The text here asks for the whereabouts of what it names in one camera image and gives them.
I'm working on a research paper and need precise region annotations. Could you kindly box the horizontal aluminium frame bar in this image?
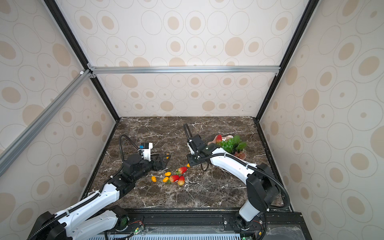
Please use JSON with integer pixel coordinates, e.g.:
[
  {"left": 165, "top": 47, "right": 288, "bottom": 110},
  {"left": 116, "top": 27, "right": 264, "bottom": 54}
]
[{"left": 91, "top": 66, "right": 280, "bottom": 74}]

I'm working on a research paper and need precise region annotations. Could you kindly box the fake peach strawberry front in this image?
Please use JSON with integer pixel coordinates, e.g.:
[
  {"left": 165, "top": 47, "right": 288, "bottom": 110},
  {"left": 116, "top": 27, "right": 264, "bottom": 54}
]
[{"left": 178, "top": 176, "right": 185, "bottom": 186}]

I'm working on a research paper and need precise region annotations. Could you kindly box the red fake grape bunch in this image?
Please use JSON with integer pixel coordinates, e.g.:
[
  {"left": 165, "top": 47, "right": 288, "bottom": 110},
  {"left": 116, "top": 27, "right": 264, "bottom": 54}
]
[{"left": 235, "top": 152, "right": 247, "bottom": 160}]

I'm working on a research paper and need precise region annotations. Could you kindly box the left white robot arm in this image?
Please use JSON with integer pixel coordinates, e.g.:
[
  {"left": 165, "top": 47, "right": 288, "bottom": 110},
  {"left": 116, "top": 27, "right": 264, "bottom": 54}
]
[{"left": 28, "top": 134, "right": 171, "bottom": 240}]

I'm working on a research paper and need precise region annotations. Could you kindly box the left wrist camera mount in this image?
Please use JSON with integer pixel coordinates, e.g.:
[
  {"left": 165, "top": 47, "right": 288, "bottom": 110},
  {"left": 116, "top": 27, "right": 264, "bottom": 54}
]
[{"left": 139, "top": 143, "right": 153, "bottom": 162}]

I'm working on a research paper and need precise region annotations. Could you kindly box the pink scalloped fruit bowl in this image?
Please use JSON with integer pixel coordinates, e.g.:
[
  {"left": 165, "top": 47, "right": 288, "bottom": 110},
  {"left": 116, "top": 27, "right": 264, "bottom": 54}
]
[{"left": 208, "top": 135, "right": 247, "bottom": 160}]

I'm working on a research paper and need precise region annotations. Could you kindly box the green fake grape bunch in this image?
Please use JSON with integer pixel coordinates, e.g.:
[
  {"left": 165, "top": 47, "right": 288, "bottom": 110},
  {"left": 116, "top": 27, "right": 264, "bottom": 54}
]
[{"left": 218, "top": 135, "right": 247, "bottom": 155}]

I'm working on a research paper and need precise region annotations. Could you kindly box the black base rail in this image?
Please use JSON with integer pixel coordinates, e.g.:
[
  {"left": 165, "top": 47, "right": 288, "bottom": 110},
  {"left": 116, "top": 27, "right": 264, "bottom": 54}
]
[{"left": 53, "top": 209, "right": 313, "bottom": 240}]

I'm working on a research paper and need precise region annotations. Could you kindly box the slanted aluminium frame bar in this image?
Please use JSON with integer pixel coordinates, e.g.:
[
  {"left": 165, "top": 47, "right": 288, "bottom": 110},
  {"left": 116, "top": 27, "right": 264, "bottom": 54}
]
[{"left": 1, "top": 70, "right": 91, "bottom": 175}]

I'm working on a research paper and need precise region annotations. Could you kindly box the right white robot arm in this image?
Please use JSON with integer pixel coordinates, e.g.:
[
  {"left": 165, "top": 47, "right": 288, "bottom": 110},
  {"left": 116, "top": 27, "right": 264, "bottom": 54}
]
[{"left": 183, "top": 124, "right": 291, "bottom": 230}]

